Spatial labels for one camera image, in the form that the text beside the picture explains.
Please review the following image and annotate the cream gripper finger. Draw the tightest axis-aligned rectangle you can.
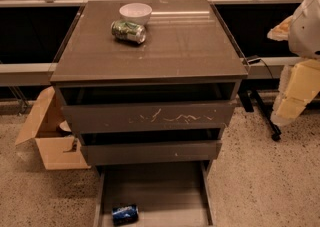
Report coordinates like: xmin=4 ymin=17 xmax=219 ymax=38
xmin=267 ymin=16 xmax=292 ymax=41
xmin=271 ymin=59 xmax=320 ymax=126

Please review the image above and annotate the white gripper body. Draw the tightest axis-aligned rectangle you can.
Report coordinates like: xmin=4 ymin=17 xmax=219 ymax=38
xmin=288 ymin=0 xmax=320 ymax=59

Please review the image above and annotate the blue pepsi can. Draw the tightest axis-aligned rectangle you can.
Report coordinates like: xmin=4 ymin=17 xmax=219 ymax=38
xmin=112 ymin=204 xmax=139 ymax=226

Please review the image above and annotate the grey three-drawer cabinet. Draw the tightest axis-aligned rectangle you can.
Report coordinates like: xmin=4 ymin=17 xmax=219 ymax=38
xmin=49 ymin=0 xmax=249 ymax=227

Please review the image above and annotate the green soda can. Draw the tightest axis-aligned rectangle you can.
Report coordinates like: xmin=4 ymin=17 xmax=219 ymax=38
xmin=111 ymin=20 xmax=146 ymax=44

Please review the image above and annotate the grey open bottom drawer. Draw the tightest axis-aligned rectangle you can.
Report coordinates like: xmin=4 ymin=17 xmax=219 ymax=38
xmin=93 ymin=162 xmax=216 ymax=227

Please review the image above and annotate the grey top drawer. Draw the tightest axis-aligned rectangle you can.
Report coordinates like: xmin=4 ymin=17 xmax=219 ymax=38
xmin=57 ymin=82 xmax=239 ymax=134

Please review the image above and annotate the grey middle drawer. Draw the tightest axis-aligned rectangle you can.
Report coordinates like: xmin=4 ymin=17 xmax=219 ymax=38
xmin=81 ymin=128 xmax=221 ymax=166

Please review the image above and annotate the black stand with wheel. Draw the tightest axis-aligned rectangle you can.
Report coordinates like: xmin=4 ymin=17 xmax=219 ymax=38
xmin=238 ymin=85 xmax=281 ymax=142

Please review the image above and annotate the white bowl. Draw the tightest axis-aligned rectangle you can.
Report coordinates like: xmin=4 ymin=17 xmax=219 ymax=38
xmin=119 ymin=3 xmax=152 ymax=25

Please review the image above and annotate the open cardboard box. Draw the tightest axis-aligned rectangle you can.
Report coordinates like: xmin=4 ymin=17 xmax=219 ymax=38
xmin=15 ymin=87 xmax=90 ymax=170

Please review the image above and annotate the black cable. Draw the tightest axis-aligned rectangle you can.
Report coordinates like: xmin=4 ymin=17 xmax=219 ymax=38
xmin=242 ymin=54 xmax=275 ymax=79

